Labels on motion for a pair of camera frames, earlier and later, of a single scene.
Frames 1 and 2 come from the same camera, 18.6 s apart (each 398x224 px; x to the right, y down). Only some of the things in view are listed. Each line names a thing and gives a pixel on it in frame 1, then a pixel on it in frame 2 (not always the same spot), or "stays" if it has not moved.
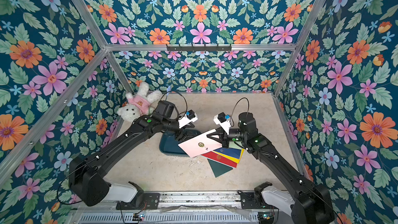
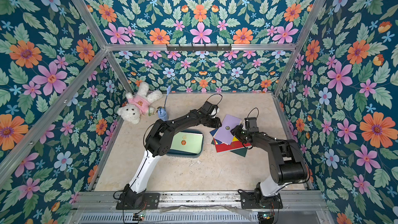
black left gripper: (182, 136) -> (216, 124)
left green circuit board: (136, 217) stays
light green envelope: (232, 144) -> (187, 142)
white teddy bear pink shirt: (139, 102) stays
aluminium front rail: (180, 207) stays
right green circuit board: (266, 217) stays
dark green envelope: (218, 169) -> (241, 152)
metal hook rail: (193, 49) stays
